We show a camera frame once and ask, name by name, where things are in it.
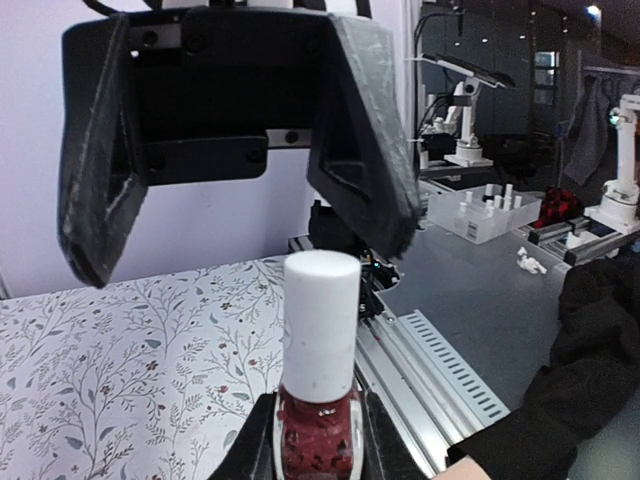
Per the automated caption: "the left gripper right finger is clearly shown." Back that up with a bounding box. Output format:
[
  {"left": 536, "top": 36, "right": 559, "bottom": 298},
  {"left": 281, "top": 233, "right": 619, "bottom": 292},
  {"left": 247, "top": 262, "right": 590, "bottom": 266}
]
[{"left": 361, "top": 391, "right": 428, "bottom": 480}]

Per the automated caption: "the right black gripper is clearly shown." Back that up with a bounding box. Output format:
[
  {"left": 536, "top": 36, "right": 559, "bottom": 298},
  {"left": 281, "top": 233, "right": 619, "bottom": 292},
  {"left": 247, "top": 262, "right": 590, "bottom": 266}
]
[{"left": 57, "top": 6, "right": 420, "bottom": 288}]

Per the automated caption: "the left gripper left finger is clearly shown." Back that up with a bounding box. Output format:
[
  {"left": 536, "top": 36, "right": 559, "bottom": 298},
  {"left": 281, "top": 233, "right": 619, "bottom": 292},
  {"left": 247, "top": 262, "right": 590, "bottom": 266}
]
[{"left": 208, "top": 393, "right": 276, "bottom": 480}]

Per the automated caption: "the red nail polish bottle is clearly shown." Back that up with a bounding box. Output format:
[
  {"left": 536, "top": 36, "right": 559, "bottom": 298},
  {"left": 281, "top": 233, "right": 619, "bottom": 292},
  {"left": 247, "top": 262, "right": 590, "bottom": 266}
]
[{"left": 272, "top": 387, "right": 364, "bottom": 480}]

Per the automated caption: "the black sleeved forearm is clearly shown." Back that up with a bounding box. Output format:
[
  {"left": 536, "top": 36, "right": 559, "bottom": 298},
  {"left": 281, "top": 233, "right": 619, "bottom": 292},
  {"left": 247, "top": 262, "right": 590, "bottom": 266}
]
[{"left": 448, "top": 258, "right": 639, "bottom": 479}]

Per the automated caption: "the person's hand with painted nails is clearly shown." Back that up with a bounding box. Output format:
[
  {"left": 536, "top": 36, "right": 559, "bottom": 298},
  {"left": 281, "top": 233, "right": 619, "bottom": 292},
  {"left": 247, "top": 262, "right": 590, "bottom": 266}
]
[{"left": 433, "top": 457, "right": 491, "bottom": 480}]

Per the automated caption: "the white crumpled tissue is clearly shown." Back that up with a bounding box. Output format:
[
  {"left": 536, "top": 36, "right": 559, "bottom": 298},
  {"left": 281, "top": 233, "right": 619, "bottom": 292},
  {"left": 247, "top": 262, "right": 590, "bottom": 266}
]
[{"left": 516, "top": 247, "right": 547, "bottom": 275}]

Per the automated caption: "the clear plastic storage box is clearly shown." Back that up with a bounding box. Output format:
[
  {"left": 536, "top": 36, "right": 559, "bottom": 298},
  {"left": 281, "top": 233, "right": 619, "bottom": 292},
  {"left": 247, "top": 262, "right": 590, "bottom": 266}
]
[{"left": 426, "top": 184, "right": 542, "bottom": 245}]

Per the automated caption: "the red black checkered cloth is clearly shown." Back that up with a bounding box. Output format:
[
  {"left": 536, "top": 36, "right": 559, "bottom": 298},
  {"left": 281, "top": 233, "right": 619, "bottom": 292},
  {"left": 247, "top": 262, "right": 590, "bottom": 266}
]
[{"left": 534, "top": 187, "right": 584, "bottom": 229}]

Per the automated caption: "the front aluminium rail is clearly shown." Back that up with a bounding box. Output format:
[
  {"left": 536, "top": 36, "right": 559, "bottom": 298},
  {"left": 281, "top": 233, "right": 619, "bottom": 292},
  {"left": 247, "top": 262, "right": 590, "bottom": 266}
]
[{"left": 287, "top": 234, "right": 511, "bottom": 476}]

